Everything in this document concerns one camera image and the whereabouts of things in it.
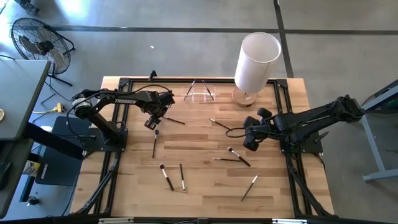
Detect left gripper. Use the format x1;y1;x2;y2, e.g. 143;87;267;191
141;91;176;131

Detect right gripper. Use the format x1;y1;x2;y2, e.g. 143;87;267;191
243;115;282;152

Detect thin black makeup brush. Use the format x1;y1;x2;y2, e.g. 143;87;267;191
152;129;160;159
201;80;215;101
183;79;197;101
160;116;187;126

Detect large fluffy black makeup brush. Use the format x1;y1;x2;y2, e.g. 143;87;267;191
159;163;175;192
227;146;251;167

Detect clear acrylic organizer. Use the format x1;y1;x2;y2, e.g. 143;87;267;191
181;83;218;104

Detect flat black makeup brush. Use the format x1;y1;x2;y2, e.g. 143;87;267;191
179;163;187;192

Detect white-shade wooden-base table lamp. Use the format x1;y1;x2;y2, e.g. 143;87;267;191
231;31;282;108

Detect yellow power plug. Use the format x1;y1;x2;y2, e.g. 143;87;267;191
32;102;66;114

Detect silver aluminium extrusion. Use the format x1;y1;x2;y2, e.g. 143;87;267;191
98;218;135;224
272;218;308;224

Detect black computer tower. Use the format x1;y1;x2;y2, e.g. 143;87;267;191
35;116;97;187

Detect black floor fan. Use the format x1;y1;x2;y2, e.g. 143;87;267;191
10;17;76;87

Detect grey desk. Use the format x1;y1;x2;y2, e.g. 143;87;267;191
0;58;52;218

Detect person's foot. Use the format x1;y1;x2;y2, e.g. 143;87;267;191
14;0;40;16

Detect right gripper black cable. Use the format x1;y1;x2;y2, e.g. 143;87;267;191
225;126;248;139

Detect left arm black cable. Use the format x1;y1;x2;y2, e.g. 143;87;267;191
130;83;173;94

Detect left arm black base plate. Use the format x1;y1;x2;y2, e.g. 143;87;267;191
83;126;129;153

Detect black aluminium table frame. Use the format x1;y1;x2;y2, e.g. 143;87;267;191
70;77;335;218

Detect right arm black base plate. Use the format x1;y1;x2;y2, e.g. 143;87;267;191
279;130;324;155

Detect blue-grey metal table frame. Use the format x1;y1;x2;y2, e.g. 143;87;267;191
360;79;398;184

